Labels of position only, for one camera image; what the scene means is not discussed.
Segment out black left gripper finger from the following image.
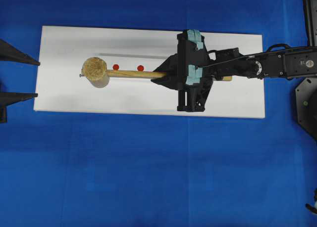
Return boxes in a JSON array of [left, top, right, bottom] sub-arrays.
[[151, 76, 178, 90], [154, 53, 178, 73]]

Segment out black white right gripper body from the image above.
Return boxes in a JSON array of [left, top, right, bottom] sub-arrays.
[[0, 105, 7, 123]]

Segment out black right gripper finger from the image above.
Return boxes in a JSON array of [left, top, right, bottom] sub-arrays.
[[0, 39, 40, 66], [0, 92, 38, 106]]

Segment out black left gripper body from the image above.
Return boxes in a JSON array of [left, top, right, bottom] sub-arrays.
[[176, 30, 247, 112]]

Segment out wooden mallet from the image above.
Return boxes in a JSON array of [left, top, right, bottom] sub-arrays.
[[79, 57, 233, 89]]

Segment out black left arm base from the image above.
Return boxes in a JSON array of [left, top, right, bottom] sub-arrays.
[[295, 77, 317, 140]]

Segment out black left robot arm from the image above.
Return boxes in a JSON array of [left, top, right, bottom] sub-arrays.
[[151, 30, 317, 112]]

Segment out red dot mark three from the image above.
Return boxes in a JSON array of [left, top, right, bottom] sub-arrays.
[[137, 65, 144, 71]]

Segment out red dot mark two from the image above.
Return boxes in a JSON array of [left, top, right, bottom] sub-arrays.
[[113, 64, 119, 70]]

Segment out large white foam board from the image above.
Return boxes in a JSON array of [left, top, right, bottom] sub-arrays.
[[34, 26, 265, 118]]

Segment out small white raised block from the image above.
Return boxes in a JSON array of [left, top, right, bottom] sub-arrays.
[[95, 53, 168, 79]]

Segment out blue table cloth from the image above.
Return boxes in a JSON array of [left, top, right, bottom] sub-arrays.
[[0, 0, 317, 227]]

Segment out black white clip object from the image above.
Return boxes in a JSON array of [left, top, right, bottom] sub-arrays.
[[305, 189, 317, 215]]

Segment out black frame rail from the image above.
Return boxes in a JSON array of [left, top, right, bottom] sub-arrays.
[[303, 0, 317, 46]]

